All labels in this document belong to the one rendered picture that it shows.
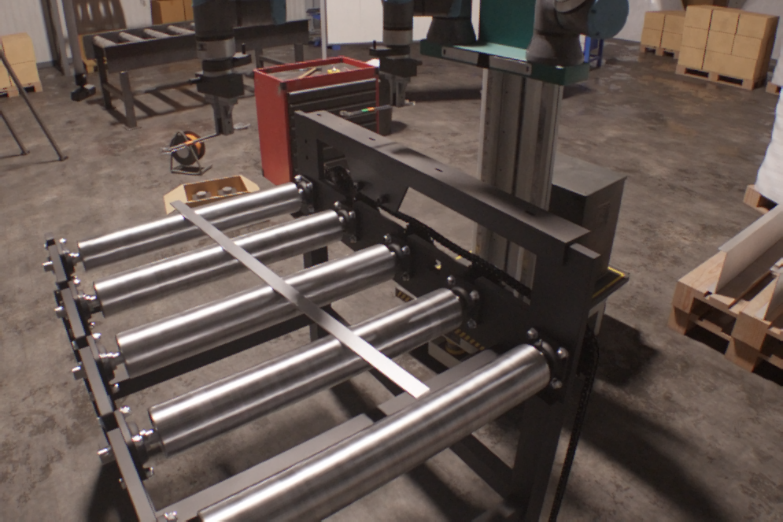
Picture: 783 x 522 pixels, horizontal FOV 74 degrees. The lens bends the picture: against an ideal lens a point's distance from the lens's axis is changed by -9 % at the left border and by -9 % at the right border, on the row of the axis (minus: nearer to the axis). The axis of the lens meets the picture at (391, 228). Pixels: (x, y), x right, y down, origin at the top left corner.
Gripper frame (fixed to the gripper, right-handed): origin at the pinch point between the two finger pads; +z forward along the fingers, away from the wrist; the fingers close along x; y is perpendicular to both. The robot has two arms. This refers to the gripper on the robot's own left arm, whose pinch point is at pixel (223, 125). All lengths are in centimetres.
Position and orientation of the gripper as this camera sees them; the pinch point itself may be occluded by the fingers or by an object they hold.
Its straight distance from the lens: 148.7
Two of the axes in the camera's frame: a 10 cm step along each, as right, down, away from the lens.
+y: -6.0, 3.7, -7.1
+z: 0.0, 8.9, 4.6
